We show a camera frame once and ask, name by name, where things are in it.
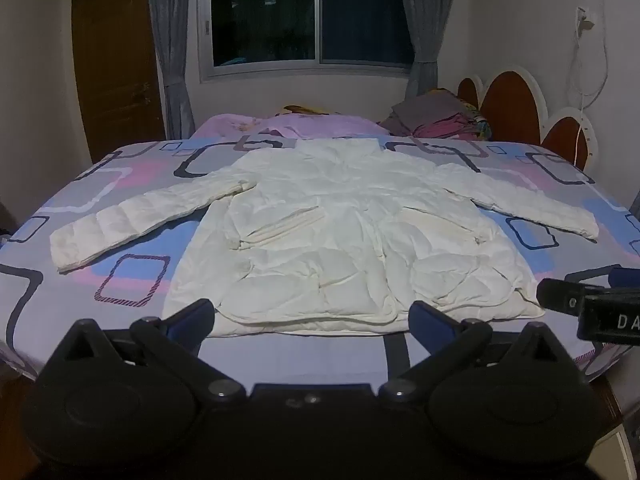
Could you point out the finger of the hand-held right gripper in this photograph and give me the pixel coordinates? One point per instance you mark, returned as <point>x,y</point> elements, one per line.
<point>557,296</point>
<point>625,277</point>

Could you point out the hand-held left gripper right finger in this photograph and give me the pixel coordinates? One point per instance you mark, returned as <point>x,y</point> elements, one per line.
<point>426,318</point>

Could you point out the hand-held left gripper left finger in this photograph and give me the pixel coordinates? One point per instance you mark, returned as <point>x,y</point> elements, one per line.
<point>192,316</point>

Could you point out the white puffer jacket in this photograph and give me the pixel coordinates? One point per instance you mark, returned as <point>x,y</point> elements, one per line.
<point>320,240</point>

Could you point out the pile of folded clothes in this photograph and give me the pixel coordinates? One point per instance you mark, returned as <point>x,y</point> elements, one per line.
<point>435,115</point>

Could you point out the bed with patterned sheet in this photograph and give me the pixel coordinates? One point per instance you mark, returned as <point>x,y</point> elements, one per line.
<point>145,260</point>

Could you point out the scalloped brown headboard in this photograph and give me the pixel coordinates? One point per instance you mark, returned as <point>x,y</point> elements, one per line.
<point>515,105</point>

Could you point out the pink blanket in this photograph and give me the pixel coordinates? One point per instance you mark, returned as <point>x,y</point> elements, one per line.
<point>320,125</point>

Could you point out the yellow cloth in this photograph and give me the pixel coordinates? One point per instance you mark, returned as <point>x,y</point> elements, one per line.
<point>302,109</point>

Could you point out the brown wooden door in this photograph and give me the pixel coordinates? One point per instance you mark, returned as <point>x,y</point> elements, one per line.
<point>115,60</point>

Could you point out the grey curtain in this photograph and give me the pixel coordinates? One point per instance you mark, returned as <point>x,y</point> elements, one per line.
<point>425,25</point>
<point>172,45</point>

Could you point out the sliding glass window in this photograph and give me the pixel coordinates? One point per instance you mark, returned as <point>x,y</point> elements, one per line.
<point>305,10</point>

